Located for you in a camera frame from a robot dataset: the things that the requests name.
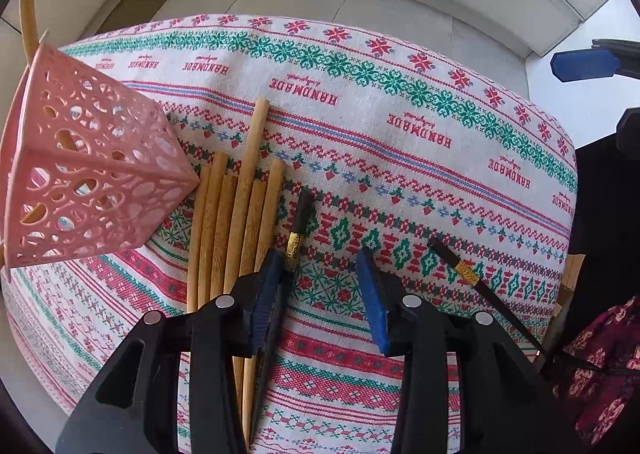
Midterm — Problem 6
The black gold chopstick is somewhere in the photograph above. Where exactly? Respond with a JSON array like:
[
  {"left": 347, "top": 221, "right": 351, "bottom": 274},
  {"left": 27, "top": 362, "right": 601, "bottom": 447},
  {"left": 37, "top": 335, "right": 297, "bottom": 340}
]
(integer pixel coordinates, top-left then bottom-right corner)
[
  {"left": 285, "top": 189, "right": 314, "bottom": 275},
  {"left": 427, "top": 237, "right": 548, "bottom": 358}
]

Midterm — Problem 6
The long wooden chopstick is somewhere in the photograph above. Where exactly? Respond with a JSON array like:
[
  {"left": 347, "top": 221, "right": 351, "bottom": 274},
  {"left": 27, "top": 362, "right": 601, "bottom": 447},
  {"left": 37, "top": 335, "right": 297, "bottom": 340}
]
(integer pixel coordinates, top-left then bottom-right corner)
[{"left": 224, "top": 98, "right": 269, "bottom": 294}]

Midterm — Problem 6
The red floral sleeve forearm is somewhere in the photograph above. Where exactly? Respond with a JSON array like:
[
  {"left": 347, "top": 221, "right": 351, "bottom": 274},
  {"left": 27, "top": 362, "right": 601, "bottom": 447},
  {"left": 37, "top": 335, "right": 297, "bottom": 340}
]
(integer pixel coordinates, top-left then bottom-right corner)
[{"left": 552, "top": 296, "right": 639, "bottom": 448}]

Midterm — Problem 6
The embroidered patterned tablecloth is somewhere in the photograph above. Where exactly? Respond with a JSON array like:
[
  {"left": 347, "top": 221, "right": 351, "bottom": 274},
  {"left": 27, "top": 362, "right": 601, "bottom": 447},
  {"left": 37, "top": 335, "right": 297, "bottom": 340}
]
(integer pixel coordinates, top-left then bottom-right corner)
[{"left": 2, "top": 14, "right": 578, "bottom": 453}]

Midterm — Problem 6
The pink perforated utensil basket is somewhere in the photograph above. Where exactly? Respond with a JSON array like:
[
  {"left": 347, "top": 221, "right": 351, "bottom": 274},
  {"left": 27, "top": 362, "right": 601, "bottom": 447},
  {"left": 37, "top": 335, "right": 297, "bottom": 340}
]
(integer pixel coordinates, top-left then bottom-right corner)
[{"left": 1, "top": 44, "right": 198, "bottom": 268}]

